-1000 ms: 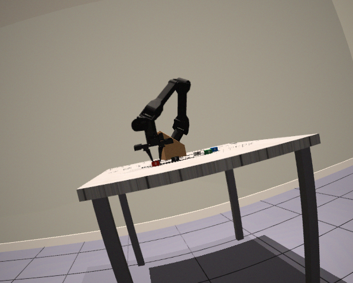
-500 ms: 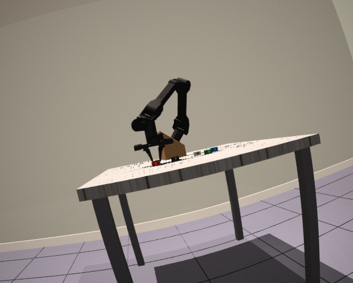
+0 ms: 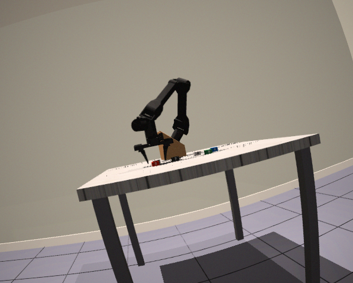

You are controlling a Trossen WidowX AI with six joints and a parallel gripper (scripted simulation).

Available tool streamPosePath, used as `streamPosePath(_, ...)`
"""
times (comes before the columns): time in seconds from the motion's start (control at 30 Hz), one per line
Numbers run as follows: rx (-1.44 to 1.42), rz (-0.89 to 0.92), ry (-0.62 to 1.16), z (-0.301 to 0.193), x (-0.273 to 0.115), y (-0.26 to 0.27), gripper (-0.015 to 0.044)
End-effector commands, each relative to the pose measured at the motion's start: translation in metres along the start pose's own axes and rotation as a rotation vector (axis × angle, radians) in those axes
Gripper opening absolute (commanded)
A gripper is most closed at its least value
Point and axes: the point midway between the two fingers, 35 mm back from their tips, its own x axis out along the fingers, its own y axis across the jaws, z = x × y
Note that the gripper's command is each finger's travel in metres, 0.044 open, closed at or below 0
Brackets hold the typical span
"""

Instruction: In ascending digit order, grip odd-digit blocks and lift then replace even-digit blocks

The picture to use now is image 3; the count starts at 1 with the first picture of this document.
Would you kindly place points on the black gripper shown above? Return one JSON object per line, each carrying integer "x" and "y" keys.
{"x": 165, "y": 142}

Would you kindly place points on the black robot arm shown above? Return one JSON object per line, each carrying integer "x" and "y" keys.
{"x": 155, "y": 107}

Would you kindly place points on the red block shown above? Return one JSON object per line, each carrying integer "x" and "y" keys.
{"x": 156, "y": 163}

